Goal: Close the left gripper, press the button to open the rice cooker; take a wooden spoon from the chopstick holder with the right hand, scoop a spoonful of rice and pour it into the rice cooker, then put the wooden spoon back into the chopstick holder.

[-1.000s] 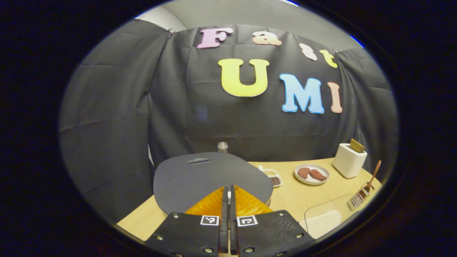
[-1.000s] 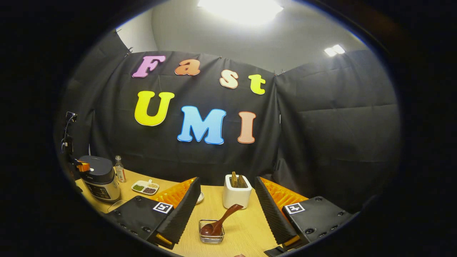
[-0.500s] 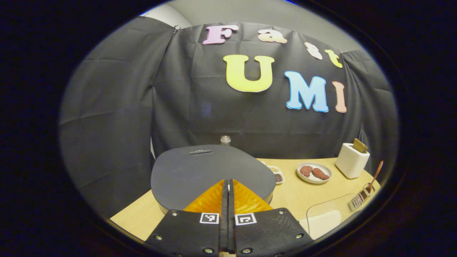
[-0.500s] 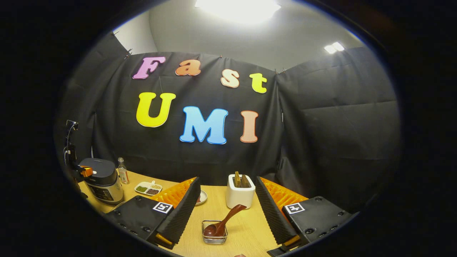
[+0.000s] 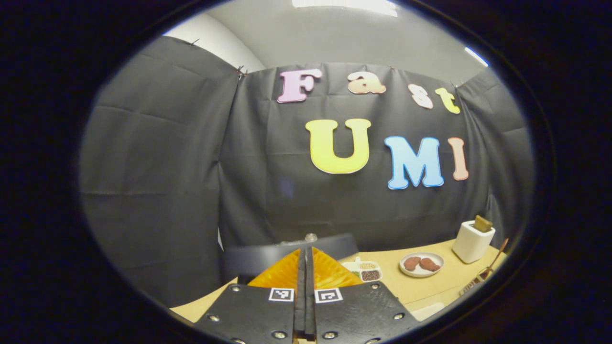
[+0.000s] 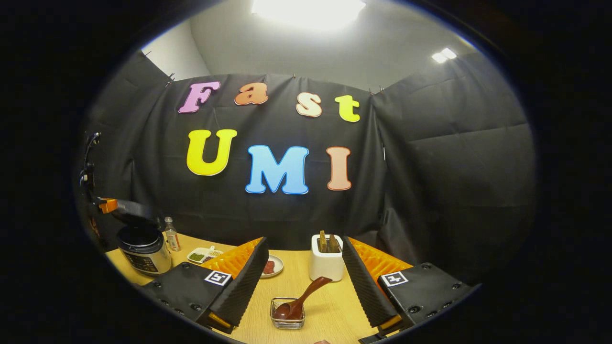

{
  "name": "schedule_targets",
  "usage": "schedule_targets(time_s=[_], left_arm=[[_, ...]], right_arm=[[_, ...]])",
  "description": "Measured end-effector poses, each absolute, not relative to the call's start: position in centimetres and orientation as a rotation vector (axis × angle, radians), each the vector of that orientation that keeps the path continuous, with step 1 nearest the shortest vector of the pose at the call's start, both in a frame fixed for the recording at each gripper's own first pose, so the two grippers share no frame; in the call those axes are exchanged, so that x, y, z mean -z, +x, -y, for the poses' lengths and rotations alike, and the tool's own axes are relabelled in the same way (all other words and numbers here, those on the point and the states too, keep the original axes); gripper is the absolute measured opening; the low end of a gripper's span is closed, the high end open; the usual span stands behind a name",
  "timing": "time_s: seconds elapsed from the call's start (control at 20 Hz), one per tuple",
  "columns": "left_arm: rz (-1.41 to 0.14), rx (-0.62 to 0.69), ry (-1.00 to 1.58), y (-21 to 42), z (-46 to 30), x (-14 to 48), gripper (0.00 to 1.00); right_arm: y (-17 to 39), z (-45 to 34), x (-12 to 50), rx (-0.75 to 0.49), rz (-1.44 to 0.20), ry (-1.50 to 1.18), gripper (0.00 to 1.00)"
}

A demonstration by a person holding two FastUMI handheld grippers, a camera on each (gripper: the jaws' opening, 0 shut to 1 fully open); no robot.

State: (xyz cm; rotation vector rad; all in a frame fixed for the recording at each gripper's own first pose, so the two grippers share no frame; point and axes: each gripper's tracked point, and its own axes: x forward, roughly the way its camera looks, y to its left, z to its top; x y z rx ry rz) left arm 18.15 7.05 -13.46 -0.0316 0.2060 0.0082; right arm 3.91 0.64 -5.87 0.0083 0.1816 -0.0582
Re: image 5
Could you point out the small ceiling light panel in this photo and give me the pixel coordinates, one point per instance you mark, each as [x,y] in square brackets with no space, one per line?
[475,56]

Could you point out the brown meat piece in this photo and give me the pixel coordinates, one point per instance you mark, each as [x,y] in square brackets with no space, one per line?
[412,263]
[430,264]

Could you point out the large ceiling light panel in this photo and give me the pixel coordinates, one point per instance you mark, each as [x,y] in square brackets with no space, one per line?
[344,5]

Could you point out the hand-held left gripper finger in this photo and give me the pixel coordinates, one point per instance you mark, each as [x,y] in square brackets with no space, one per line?
[310,306]
[301,306]

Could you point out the white toaster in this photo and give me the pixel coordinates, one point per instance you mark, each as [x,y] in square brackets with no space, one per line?
[471,243]

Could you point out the black backdrop cloth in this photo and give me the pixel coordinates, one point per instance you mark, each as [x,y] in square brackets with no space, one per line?
[158,167]

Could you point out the grey rice cooker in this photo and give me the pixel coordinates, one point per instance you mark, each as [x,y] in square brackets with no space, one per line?
[253,260]

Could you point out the brown toast slice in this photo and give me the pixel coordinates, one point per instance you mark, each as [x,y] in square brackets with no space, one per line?
[483,223]

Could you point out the small clear glass bottle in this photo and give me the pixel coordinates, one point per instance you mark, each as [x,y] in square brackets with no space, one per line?
[311,237]

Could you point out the brown wooden spoon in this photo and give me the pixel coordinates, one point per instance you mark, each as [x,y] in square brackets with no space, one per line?
[497,255]

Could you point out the round white plate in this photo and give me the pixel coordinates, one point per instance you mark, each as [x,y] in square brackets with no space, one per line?
[423,274]

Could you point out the white divided grain dish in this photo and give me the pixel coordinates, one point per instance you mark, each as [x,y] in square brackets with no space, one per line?
[369,273]

